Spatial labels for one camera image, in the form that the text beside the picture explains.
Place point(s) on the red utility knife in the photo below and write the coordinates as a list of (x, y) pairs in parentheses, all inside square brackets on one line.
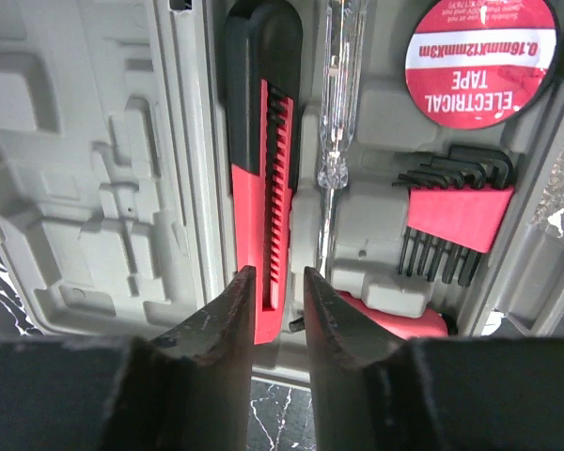
[(264, 41)]

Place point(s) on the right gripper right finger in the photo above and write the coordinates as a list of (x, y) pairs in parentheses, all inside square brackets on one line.
[(374, 391)]

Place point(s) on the red hex key set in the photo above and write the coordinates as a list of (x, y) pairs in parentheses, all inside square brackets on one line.
[(456, 205)]

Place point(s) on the red tape measure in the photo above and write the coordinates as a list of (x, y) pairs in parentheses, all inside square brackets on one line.
[(430, 324)]

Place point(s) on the grey plastic tool case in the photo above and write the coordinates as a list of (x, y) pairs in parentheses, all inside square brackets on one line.
[(116, 205)]

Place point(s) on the clear test pen screwdriver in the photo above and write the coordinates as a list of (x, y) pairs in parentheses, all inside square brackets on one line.
[(342, 63)]

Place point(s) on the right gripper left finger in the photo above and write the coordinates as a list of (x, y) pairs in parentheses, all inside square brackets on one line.
[(187, 389)]

